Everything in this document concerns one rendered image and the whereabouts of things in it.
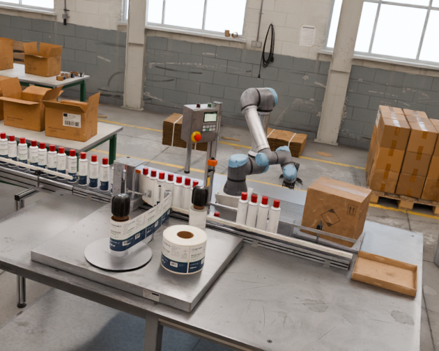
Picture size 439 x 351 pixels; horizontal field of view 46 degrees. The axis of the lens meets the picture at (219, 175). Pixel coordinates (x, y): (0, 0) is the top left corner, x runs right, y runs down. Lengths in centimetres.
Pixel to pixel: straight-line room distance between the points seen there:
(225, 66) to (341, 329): 640
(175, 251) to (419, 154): 406
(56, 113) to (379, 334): 305
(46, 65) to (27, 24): 285
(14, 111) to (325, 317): 323
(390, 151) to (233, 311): 397
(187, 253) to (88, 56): 704
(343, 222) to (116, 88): 657
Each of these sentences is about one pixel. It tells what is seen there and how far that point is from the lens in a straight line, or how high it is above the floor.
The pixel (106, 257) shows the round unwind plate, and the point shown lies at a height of 89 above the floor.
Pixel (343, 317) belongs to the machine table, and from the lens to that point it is 237.
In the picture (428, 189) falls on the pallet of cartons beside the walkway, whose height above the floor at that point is 27.
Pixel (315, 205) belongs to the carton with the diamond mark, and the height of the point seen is 103.
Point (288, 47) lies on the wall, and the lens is 806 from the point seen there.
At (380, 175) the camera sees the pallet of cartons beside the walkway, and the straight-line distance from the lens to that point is 600.
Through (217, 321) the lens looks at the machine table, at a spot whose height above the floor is 83.
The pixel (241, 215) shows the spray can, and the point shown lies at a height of 97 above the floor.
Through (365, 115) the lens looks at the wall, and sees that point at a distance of 814.
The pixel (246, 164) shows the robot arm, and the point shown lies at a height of 110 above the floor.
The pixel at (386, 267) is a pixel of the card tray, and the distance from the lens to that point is 287.
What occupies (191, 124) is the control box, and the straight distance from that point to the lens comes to 277.
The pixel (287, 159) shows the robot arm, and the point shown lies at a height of 122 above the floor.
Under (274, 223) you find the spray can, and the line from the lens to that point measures 275.
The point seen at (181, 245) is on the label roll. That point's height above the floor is 102.
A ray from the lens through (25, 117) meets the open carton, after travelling 465.
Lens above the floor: 211
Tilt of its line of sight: 20 degrees down
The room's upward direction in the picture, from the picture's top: 7 degrees clockwise
